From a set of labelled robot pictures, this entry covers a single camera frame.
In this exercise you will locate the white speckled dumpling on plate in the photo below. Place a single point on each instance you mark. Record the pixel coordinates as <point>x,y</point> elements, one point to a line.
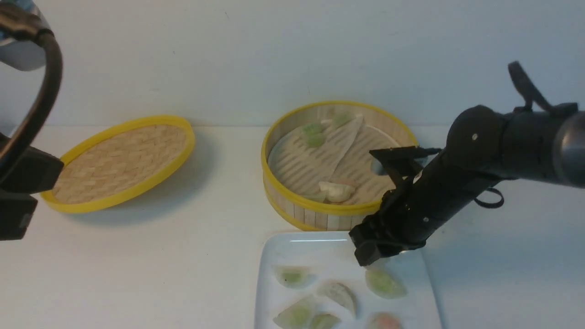
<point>340,294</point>

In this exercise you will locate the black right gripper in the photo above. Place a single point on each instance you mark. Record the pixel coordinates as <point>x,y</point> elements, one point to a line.
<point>394,228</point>

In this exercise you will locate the pink dumpling steamer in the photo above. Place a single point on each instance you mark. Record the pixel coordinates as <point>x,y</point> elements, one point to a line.
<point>383,321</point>

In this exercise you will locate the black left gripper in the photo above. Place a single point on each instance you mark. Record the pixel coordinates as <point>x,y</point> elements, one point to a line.
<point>36,172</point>

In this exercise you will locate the green dumpling steamer upper left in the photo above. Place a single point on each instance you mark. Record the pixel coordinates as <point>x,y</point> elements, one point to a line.
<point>313,134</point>

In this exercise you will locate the white dumpling in steamer front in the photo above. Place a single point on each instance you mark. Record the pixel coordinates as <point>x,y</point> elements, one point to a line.
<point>335,192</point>

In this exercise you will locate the yellow rimmed bamboo steamer basket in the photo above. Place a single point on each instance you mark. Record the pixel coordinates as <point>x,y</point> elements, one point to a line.
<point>300,211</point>

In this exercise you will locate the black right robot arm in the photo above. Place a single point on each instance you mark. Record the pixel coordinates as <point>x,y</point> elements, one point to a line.
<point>482,149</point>

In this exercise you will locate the small green dumpling plate bottom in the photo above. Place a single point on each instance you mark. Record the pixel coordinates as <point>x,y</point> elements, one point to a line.
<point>324,321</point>

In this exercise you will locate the yellow rimmed woven steamer lid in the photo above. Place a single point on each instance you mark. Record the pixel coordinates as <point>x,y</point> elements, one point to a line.
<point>120,163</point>

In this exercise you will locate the green dumpling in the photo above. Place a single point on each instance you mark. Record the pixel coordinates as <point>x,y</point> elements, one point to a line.
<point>383,284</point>
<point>294,277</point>

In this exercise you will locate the white steamer liner paper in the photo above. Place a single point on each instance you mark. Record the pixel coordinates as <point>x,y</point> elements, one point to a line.
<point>343,157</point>

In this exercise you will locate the pale green dumpling plate left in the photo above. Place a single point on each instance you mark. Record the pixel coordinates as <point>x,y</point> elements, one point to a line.
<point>297,315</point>

